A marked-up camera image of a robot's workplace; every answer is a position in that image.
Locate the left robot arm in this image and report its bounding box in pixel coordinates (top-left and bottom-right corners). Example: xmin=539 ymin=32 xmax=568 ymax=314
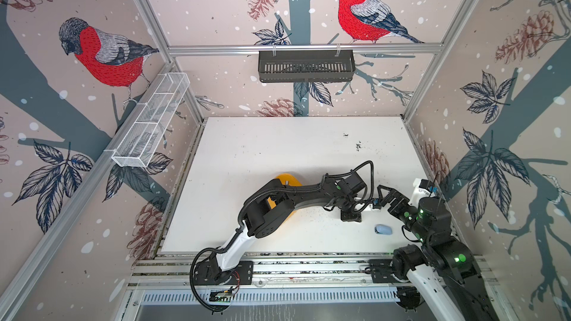
xmin=190 ymin=160 xmax=374 ymax=285

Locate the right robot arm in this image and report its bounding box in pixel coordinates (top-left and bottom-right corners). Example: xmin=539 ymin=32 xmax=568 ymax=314
xmin=377 ymin=179 xmax=498 ymax=320

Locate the yellow plastic tray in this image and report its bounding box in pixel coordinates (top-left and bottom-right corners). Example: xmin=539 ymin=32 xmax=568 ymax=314
xmin=265 ymin=171 xmax=305 ymax=223

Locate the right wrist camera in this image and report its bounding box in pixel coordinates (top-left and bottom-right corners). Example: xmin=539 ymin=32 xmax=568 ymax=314
xmin=410 ymin=178 xmax=440 ymax=207

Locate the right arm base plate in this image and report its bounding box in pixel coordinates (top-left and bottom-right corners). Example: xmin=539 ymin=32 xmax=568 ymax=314
xmin=365 ymin=259 xmax=400 ymax=284

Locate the black wall basket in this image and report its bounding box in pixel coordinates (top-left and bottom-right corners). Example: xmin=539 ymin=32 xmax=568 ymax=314
xmin=258 ymin=50 xmax=356 ymax=83

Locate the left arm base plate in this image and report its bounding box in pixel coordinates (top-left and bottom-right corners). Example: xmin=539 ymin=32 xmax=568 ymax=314
xmin=190 ymin=259 xmax=254 ymax=286

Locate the aluminium mounting rail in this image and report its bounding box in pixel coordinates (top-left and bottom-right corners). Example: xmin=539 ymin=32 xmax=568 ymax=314
xmin=128 ymin=252 xmax=496 ymax=291

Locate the white wire mesh shelf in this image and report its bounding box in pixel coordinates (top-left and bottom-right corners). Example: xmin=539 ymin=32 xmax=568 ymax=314
xmin=112 ymin=72 xmax=190 ymax=168

